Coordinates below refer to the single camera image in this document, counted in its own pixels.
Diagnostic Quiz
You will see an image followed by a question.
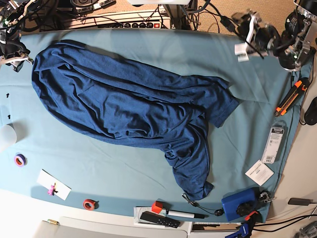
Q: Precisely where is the purple tape roll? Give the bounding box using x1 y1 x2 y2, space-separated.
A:
14 154 26 167

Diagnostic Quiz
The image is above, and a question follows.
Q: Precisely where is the translucent white plastic cup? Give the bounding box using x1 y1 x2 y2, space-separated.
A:
0 124 17 152

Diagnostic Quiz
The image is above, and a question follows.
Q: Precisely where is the black computer mouse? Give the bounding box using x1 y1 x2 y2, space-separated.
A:
304 97 317 126

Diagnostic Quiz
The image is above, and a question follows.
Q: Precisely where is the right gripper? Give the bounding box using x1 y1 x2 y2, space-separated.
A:
0 40 34 72

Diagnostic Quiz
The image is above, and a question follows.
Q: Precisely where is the blue box with knob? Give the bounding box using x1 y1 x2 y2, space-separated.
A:
221 188 259 221

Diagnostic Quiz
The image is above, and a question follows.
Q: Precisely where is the red tape roll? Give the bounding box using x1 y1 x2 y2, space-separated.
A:
83 199 98 211

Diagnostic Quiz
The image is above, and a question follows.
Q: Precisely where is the orange black utility knife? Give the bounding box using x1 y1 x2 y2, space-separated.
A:
274 77 310 117

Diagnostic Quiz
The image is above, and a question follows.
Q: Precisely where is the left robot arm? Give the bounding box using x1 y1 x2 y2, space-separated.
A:
232 0 317 71

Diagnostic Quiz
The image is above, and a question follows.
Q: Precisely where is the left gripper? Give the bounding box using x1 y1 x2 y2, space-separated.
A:
231 10 280 57

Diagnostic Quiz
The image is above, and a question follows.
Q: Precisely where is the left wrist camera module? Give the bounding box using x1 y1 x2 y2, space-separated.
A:
234 43 249 62

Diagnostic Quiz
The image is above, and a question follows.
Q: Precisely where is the black remote control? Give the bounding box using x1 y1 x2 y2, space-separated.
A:
140 211 181 228

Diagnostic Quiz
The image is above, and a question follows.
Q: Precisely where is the pink small clip toy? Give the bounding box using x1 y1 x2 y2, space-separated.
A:
48 183 57 196

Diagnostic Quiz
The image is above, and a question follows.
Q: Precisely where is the packaged blade box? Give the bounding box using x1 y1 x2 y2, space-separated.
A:
261 121 286 164

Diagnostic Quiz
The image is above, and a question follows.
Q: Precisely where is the black small device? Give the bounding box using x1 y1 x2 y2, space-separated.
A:
288 198 312 206

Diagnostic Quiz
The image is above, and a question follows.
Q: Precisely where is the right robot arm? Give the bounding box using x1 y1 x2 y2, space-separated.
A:
0 0 38 72

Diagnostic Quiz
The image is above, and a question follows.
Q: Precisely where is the white black marker pen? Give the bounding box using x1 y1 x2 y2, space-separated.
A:
166 210 206 219

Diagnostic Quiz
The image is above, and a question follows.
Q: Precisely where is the black lanyard with clip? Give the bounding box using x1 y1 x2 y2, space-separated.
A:
182 194 224 217

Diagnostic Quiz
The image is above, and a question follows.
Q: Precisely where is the metal carabiner clip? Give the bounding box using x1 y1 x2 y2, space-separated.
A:
259 191 275 203

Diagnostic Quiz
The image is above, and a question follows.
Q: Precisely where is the blue orange clamp lower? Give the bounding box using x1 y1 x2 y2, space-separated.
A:
225 211 261 238

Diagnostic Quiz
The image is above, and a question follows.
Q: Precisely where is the blue t-shirt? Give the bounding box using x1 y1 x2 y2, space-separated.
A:
31 41 239 201

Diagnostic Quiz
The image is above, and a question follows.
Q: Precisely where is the white leaflet card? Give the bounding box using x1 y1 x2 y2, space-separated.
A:
245 160 274 186

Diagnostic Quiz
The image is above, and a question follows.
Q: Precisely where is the light blue table cloth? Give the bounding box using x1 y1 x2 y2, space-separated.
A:
0 28 312 223

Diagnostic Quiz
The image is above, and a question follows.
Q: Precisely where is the white power strip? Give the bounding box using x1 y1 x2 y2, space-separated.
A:
61 6 173 29

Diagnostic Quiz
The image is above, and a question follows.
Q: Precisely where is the brass small pin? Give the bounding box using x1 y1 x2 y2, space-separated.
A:
47 219 59 225

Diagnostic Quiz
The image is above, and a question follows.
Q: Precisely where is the white paper card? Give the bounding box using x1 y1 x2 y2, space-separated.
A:
37 170 71 201

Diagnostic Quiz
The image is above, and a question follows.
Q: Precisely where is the red cube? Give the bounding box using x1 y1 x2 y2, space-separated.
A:
151 201 163 214

